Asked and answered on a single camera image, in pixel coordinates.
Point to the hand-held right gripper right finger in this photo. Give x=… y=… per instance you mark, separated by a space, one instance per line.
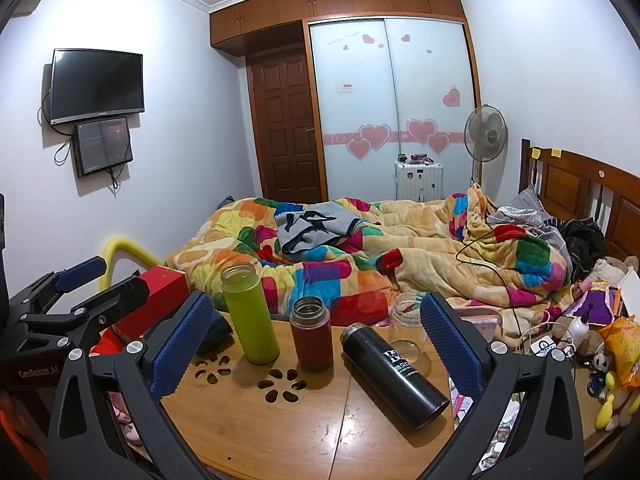
x=450 y=350

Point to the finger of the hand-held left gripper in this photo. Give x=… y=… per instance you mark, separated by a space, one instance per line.
x=122 y=292
x=80 y=270

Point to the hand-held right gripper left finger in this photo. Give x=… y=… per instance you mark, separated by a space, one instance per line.
x=179 y=347

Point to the black thermos cup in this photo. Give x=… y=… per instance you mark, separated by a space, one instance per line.
x=395 y=375

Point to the red-brown thermos cup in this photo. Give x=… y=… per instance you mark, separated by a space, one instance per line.
x=312 y=335

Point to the dark green pouch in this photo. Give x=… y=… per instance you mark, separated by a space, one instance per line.
x=217 y=332

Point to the red box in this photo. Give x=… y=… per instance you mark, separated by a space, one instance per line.
x=165 y=292

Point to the yellow curved tube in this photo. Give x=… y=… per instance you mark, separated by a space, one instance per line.
x=125 y=250

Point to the clear glass jar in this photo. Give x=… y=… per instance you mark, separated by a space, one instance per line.
x=406 y=320

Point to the green glass bottle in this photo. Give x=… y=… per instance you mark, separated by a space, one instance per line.
x=250 y=315

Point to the colourful patchwork blanket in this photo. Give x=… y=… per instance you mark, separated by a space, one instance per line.
x=400 y=260

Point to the white plastic bottle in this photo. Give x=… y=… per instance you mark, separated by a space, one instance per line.
x=579 y=331

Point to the striped cloth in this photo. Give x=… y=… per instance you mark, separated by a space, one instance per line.
x=550 y=237

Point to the grey patterned pillow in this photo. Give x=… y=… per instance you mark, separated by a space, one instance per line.
x=517 y=207

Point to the yellow stuffed toy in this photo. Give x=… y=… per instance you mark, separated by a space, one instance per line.
x=612 y=395

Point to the white suitcase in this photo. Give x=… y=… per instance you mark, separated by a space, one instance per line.
x=419 y=182

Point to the black clothing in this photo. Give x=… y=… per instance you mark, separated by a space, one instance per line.
x=585 y=245

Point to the orange snack bag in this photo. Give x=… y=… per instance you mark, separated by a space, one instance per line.
x=622 y=350

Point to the beige teddy bear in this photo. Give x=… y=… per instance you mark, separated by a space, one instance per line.
x=612 y=272

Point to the grey and black cloth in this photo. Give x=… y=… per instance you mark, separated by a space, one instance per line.
x=315 y=225

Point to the pink pouch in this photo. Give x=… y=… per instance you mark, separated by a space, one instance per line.
x=421 y=159

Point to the wooden bed headboard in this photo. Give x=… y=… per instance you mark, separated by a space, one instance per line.
x=565 y=185

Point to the standing fan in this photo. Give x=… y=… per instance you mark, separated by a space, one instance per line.
x=485 y=132

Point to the brown wooden door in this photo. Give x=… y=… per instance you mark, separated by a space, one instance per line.
x=285 y=130

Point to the white air conditioner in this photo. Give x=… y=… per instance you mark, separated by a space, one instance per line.
x=27 y=6

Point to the frosted sliding wardrobe door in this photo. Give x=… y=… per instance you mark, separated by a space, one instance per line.
x=350 y=100
x=430 y=75

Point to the wooden overhead cabinet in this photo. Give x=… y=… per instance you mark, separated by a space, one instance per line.
x=325 y=2

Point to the small wall-mounted screen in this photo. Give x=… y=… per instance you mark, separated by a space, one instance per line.
x=102 y=145

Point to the wall-mounted television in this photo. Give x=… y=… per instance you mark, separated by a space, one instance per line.
x=97 y=85

